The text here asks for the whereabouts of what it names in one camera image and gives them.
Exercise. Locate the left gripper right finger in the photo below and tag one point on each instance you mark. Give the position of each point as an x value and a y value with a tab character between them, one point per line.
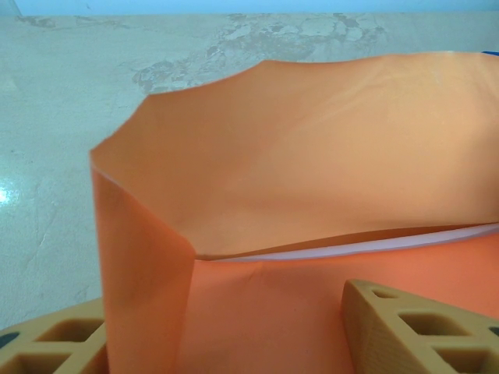
374	331

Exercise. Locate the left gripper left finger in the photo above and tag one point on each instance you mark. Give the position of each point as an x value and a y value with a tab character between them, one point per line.
47	331

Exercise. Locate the orange wrapping paper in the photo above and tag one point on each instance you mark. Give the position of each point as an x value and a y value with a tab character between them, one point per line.
273	156

